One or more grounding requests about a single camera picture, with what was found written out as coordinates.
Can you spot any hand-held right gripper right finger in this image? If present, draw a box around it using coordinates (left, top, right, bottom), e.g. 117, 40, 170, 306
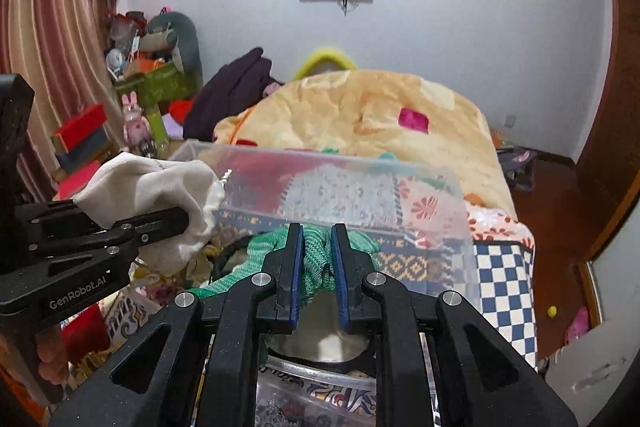
331, 223, 577, 427

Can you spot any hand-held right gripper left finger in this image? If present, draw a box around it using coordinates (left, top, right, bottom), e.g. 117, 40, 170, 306
50, 223, 306, 427

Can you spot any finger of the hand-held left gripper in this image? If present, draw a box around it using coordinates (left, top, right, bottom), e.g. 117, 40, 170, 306
15, 202, 192, 264

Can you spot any green knit cloth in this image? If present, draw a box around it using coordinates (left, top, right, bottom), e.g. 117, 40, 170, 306
199, 223, 382, 309

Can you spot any white cloth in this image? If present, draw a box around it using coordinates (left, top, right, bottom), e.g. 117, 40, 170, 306
75, 153, 227, 273

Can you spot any clear plastic storage box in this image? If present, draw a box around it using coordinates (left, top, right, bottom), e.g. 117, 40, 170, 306
167, 141, 484, 427

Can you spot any person's left hand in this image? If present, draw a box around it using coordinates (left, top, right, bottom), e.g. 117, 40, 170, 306
36, 326, 70, 389

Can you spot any white fabric piece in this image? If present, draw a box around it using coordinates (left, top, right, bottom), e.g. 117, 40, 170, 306
269, 292, 372, 364

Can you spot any colourful patterned blanket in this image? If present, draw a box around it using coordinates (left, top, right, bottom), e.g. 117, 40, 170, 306
62, 252, 203, 383

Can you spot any red box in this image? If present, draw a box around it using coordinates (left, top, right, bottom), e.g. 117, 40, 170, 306
50, 103, 109, 154

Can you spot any pink rabbit toy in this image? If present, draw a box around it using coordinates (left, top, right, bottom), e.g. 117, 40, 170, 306
121, 91, 152, 148

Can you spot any green cardboard box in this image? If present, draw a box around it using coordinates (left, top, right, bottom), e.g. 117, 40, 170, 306
114, 61, 195, 108

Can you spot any floral bed sheet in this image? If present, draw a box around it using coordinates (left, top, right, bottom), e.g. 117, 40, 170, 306
462, 194, 536, 254

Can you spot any blue white checkered sheet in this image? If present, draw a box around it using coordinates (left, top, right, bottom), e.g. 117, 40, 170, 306
470, 241, 539, 370

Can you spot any yellow patchwork quilt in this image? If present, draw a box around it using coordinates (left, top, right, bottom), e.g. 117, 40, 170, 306
212, 69, 521, 228

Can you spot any dark purple garment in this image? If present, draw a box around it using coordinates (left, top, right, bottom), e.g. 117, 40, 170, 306
182, 47, 287, 142

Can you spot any striped pink curtain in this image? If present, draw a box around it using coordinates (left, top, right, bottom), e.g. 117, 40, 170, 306
0, 0, 132, 208

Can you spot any purple bag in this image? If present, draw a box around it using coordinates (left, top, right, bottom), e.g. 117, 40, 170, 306
499, 146, 539, 194

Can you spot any grey plush toy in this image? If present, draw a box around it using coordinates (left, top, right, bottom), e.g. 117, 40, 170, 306
146, 11, 204, 88

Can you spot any white board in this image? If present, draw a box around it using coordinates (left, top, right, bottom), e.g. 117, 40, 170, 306
542, 316, 637, 404

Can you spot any wooden door frame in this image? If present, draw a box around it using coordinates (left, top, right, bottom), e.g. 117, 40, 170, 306
575, 0, 640, 264

